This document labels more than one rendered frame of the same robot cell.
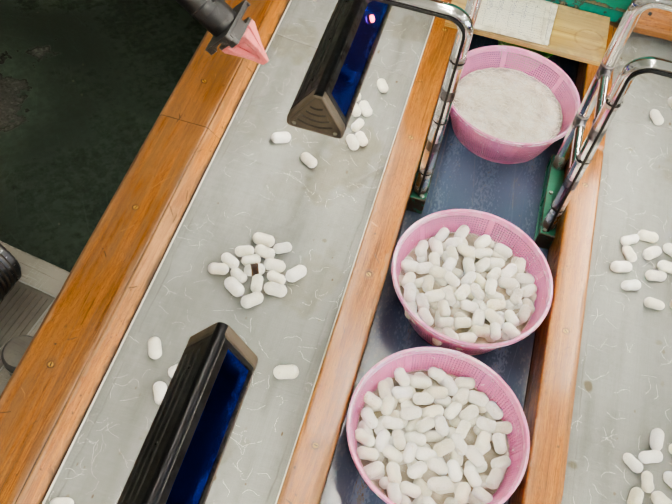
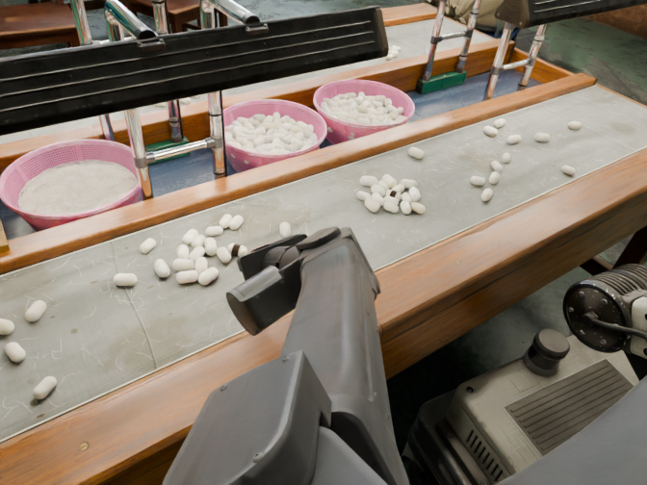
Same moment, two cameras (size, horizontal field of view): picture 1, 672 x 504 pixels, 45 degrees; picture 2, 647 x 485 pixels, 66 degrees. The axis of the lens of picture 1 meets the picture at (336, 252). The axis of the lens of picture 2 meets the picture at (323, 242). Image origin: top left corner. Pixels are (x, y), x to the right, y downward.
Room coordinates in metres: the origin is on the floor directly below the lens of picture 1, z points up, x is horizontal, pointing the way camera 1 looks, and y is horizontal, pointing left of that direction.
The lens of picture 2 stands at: (1.41, 0.62, 1.35)
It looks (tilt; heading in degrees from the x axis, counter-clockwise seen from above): 42 degrees down; 224
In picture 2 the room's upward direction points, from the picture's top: 6 degrees clockwise
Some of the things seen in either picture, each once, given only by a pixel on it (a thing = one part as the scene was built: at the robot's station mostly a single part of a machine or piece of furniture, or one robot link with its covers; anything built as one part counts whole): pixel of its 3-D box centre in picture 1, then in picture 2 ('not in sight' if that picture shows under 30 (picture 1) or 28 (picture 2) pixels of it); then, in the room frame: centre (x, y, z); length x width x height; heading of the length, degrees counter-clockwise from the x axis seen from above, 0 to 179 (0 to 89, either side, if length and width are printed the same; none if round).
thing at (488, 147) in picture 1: (506, 109); (81, 193); (1.20, -0.29, 0.72); 0.27 x 0.27 x 0.10
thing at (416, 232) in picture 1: (466, 289); (271, 141); (0.76, -0.23, 0.72); 0.27 x 0.27 x 0.10
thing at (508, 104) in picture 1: (504, 113); (82, 197); (1.20, -0.29, 0.71); 0.22 x 0.22 x 0.06
